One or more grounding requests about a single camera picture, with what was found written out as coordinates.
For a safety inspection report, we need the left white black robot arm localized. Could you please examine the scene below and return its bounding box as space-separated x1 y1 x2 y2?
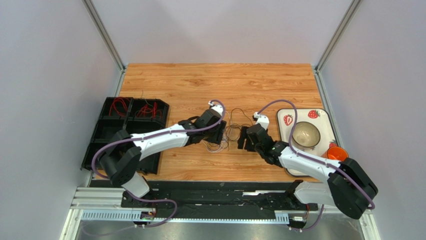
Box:
91 104 226 200

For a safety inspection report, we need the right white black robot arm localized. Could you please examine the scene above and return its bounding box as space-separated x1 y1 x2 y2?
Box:
238 124 379 220

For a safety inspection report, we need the strawberry pattern white tray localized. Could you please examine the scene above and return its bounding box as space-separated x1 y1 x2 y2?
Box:
277 108 338 157

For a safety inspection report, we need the beige ceramic bowl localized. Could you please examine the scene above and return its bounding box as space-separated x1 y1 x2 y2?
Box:
291 121 321 148

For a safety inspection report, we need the black compartment organizer tray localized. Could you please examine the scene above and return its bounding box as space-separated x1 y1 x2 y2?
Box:
81 97 170 171

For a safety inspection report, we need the orange plastic cup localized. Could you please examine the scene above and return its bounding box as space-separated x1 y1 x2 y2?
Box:
325 146 349 161

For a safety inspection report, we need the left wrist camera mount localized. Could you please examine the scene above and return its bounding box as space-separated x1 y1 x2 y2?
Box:
208 101 224 118

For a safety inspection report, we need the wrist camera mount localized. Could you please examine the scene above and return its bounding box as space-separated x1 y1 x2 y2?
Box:
208 101 224 118
253 112 270 130

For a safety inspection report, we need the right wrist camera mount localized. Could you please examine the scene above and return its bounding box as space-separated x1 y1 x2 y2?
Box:
253 112 270 130

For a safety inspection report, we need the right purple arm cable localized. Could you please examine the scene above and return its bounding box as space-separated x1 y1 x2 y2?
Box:
257 99 376 233

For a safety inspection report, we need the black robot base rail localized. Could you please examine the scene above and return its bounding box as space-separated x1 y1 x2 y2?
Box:
89 179 319 221

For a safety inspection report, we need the right aluminium frame post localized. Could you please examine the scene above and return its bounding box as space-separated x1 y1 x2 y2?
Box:
314 0 363 73

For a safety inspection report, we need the aluminium frame post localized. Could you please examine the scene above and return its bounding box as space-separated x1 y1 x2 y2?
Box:
82 0 126 72
314 0 363 73

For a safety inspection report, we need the white slotted cable duct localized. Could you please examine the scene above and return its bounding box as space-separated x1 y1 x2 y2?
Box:
79 209 290 225

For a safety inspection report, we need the left aluminium frame post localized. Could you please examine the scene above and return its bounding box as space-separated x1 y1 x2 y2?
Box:
82 0 126 72

